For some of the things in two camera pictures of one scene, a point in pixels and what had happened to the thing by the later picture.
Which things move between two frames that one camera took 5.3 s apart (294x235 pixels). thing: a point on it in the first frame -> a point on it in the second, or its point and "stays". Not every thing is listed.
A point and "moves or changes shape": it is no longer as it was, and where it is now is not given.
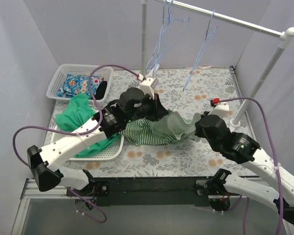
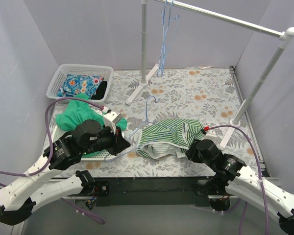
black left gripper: (159, 107) -> (117, 141)
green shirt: (75, 112) stays
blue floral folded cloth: (74, 84) stays
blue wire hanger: (207, 36) -> (146, 122)
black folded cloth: (100, 90) stays
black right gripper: (199, 128) -> (192, 153)
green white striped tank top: (167, 129) moves or changes shape
